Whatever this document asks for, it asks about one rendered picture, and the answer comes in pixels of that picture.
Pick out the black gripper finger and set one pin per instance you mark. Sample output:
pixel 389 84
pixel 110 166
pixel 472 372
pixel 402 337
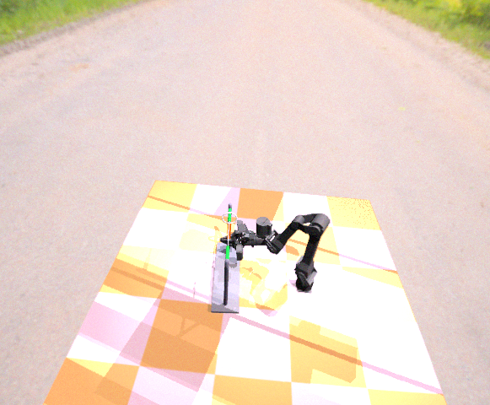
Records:
pixel 231 235
pixel 231 242

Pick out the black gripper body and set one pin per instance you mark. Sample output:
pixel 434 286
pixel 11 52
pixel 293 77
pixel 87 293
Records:
pixel 241 245

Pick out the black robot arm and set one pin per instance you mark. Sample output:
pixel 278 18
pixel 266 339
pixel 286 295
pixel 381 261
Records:
pixel 305 267

